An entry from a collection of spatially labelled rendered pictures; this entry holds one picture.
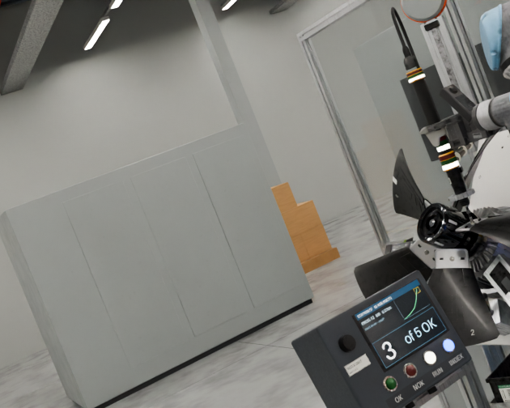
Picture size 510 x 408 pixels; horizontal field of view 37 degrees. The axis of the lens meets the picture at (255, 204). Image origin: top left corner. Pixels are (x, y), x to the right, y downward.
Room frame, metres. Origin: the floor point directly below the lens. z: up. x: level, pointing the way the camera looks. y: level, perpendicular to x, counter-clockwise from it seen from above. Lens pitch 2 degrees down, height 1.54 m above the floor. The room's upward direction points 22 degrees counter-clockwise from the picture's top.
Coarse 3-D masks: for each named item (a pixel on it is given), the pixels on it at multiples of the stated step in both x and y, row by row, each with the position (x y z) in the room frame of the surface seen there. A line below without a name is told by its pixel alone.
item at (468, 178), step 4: (500, 128) 2.00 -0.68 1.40; (496, 132) 2.01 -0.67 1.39; (492, 136) 2.02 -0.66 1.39; (488, 140) 2.03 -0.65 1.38; (484, 144) 2.06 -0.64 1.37; (480, 148) 2.09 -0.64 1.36; (484, 148) 2.03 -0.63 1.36; (480, 152) 2.04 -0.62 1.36; (476, 156) 2.08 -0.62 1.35; (480, 156) 2.14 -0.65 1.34; (476, 160) 2.04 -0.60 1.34; (472, 164) 2.05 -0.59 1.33; (476, 164) 2.13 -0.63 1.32; (472, 168) 2.08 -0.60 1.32; (476, 168) 2.17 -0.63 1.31; (468, 172) 2.06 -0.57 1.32; (472, 172) 2.13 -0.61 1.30; (464, 176) 2.09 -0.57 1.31; (468, 176) 2.09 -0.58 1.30; (472, 176) 2.15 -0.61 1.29; (468, 180) 2.12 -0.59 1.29; (468, 184) 2.14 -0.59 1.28; (468, 188) 2.16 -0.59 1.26
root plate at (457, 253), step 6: (438, 252) 2.07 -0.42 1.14; (444, 252) 2.07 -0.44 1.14; (450, 252) 2.07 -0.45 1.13; (456, 252) 2.06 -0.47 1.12; (462, 252) 2.06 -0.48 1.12; (438, 258) 2.06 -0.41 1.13; (444, 258) 2.06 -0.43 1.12; (456, 258) 2.05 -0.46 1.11; (468, 258) 2.05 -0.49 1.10; (438, 264) 2.05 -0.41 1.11; (444, 264) 2.05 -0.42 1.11; (450, 264) 2.05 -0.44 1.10; (456, 264) 2.04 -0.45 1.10; (462, 264) 2.04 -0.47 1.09; (468, 264) 2.04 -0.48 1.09
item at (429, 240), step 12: (432, 204) 2.10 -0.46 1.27; (420, 216) 2.13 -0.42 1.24; (432, 216) 2.10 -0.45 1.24; (444, 216) 2.04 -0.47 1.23; (456, 216) 2.06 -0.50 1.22; (468, 216) 2.12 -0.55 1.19; (420, 228) 2.12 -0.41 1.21; (432, 228) 2.08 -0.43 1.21; (444, 228) 2.03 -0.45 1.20; (456, 228) 2.05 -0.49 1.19; (432, 240) 2.05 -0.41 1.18; (444, 240) 2.05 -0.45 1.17; (456, 240) 2.06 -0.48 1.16; (468, 240) 2.08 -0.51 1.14; (480, 240) 2.07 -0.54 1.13; (468, 252) 2.07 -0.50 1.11
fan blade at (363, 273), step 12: (396, 252) 2.20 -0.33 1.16; (408, 252) 2.18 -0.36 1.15; (372, 264) 2.27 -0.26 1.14; (384, 264) 2.24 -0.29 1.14; (396, 264) 2.21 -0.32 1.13; (408, 264) 2.19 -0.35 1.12; (420, 264) 2.17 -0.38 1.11; (360, 276) 2.31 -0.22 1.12; (372, 276) 2.27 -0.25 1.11; (384, 276) 2.24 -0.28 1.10; (396, 276) 2.21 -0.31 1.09; (360, 288) 2.31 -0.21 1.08; (372, 288) 2.27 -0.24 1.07
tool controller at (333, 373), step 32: (384, 288) 1.36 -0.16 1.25; (416, 288) 1.37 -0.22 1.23; (352, 320) 1.30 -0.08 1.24; (384, 320) 1.32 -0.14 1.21; (416, 320) 1.35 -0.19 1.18; (448, 320) 1.37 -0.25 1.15; (320, 352) 1.28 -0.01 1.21; (352, 352) 1.27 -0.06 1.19; (416, 352) 1.32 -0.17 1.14; (320, 384) 1.31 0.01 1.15; (352, 384) 1.24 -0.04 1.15; (416, 384) 1.29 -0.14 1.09
